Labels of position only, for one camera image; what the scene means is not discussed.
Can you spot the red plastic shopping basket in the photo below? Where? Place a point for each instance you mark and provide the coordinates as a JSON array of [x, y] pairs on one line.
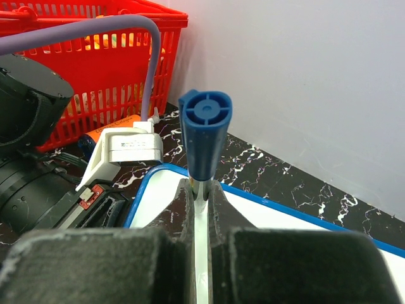
[[107, 70]]

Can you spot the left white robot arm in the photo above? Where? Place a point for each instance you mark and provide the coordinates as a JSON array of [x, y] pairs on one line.
[[37, 192]]

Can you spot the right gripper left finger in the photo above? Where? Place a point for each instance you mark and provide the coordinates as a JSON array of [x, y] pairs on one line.
[[153, 264]]

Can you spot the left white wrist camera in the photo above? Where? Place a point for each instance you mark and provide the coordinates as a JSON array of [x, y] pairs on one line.
[[123, 147]]

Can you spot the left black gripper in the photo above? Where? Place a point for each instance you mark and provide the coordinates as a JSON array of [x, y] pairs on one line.
[[98, 204]]

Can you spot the white marker with blue cap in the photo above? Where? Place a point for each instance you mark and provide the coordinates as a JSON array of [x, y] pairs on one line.
[[204, 120]]

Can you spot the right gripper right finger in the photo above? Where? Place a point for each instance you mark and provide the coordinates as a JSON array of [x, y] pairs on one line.
[[253, 265]]

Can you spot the blue-framed whiteboard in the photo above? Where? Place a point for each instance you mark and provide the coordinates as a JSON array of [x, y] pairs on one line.
[[159, 186]]

